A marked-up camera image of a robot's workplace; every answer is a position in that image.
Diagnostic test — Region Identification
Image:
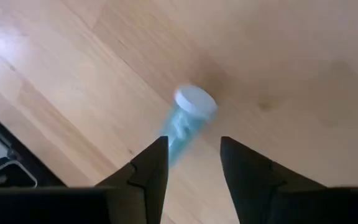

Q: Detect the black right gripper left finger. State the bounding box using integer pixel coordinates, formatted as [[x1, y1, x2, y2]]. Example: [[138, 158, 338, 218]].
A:
[[94, 136, 170, 224]]

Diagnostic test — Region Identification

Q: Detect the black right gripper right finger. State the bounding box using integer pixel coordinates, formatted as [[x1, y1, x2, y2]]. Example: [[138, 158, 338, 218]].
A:
[[220, 136, 328, 224]]

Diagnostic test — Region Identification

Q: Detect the teal pill bottle white cap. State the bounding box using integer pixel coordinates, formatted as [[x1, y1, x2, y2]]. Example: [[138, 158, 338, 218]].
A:
[[160, 84, 219, 167]]

